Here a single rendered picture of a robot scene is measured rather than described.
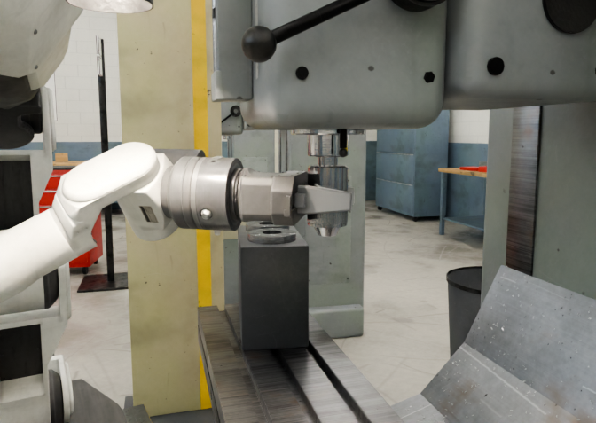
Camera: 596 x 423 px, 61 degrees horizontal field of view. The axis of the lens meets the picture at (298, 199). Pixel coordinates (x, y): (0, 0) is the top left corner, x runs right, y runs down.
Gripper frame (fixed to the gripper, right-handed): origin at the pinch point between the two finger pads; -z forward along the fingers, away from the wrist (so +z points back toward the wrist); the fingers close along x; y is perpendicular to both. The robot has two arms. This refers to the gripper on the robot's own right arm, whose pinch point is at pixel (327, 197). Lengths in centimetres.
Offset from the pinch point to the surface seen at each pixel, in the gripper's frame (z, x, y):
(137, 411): 71, 88, 84
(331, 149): -0.5, -2.3, -5.7
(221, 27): 10.6, -7.0, -18.0
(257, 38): 4.2, -17.2, -14.9
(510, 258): -27.5, 28.0, 12.4
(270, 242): 12.9, 27.2, 11.6
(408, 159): -44, 737, 26
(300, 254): 7.5, 27.2, 13.4
